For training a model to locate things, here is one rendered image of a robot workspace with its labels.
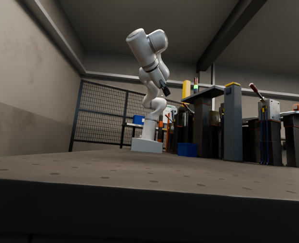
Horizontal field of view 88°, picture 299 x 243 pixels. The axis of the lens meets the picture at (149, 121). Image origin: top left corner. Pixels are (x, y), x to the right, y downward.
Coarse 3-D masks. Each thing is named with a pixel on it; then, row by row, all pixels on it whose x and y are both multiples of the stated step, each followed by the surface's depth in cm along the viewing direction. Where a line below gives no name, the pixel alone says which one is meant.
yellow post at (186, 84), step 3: (183, 81) 285; (186, 81) 277; (189, 81) 280; (183, 84) 283; (186, 84) 276; (189, 84) 279; (183, 87) 282; (186, 87) 275; (189, 87) 278; (183, 90) 280; (186, 90) 274; (189, 90) 277; (183, 93) 279; (186, 93) 274; (189, 93) 276; (183, 96) 278; (186, 96) 273; (183, 102) 275
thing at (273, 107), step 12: (264, 108) 87; (276, 108) 87; (264, 120) 86; (276, 120) 85; (264, 132) 85; (276, 132) 85; (264, 144) 84; (276, 144) 83; (264, 156) 84; (276, 156) 82
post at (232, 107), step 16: (224, 96) 94; (240, 96) 91; (224, 112) 93; (240, 112) 89; (224, 128) 91; (240, 128) 87; (224, 144) 89; (240, 144) 86; (224, 160) 87; (240, 160) 84
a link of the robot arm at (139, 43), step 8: (136, 32) 62; (144, 32) 62; (128, 40) 62; (136, 40) 61; (144, 40) 62; (136, 48) 63; (144, 48) 64; (152, 48) 64; (136, 56) 67; (144, 56) 66; (152, 56) 67; (144, 64) 69
